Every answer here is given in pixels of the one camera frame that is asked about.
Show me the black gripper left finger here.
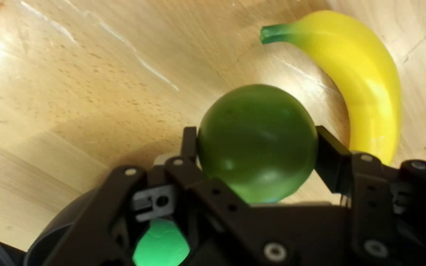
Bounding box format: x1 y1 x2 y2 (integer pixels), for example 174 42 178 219
41 126 251 266

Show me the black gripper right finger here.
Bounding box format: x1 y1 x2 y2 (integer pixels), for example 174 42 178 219
315 126 426 266

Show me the yellow toy banana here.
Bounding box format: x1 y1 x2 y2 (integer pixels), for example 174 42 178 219
258 9 402 167

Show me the green toy avocado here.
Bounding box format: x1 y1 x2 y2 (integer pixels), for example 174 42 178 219
195 83 319 206

